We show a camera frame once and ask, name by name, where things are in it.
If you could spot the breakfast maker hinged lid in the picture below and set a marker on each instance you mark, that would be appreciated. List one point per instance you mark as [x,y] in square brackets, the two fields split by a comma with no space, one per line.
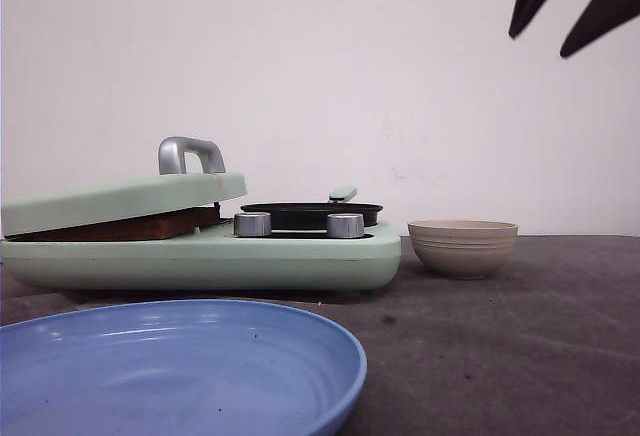
[192,173]

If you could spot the white bread slice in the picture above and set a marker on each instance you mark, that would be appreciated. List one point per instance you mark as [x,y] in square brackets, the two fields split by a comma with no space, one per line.
[153,227]

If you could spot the mint green breakfast maker base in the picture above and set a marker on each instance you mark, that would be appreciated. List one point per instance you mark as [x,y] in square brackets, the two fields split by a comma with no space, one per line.
[212,259]

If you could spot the beige ribbed bowl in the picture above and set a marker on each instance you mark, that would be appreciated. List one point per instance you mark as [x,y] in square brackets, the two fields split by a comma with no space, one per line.
[463,249]

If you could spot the right silver control knob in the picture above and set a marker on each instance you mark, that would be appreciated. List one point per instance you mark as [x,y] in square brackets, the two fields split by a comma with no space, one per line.
[345,226]

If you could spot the silver control knob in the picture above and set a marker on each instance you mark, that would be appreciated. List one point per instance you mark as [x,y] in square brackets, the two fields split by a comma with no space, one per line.
[252,224]
[345,226]

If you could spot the left silver control knob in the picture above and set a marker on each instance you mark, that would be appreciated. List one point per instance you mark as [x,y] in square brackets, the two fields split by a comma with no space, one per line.
[252,224]

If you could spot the blue plastic plate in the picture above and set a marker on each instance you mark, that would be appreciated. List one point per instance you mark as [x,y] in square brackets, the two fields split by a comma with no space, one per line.
[186,367]

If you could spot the black frying pan green handle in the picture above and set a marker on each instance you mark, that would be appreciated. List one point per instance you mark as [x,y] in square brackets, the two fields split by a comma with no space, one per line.
[298,216]

